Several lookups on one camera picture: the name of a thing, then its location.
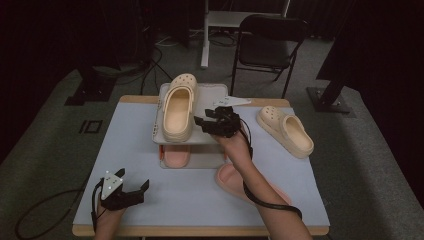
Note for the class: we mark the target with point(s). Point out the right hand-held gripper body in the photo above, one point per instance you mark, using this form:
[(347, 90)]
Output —
[(225, 125)]

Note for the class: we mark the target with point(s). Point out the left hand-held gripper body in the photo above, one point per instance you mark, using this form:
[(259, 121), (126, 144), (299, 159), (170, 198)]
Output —
[(113, 193)]

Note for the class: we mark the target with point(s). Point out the grey shoe rack orange supports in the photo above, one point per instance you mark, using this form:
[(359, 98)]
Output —
[(200, 138)]

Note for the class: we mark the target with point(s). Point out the cream clog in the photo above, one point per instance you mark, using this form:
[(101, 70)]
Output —
[(286, 133), (176, 116)]

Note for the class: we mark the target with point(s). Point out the pink slipper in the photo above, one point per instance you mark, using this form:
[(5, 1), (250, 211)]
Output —
[(230, 181), (176, 156)]

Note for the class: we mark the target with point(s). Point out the person's right hand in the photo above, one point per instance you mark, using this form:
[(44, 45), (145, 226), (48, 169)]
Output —
[(235, 146)]

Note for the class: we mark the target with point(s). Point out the person's left hand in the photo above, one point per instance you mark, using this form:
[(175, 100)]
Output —
[(108, 218)]

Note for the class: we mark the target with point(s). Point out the pale blue table cover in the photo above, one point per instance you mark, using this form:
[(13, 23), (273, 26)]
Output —
[(186, 200)]

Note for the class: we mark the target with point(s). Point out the black metal stand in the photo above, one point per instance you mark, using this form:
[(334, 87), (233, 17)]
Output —
[(90, 93), (328, 100)]

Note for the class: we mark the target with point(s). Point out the black folding chair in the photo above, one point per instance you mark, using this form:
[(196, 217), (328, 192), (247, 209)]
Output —
[(266, 43)]

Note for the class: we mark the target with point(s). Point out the white desk frame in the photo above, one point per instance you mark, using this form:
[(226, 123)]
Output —
[(205, 40)]

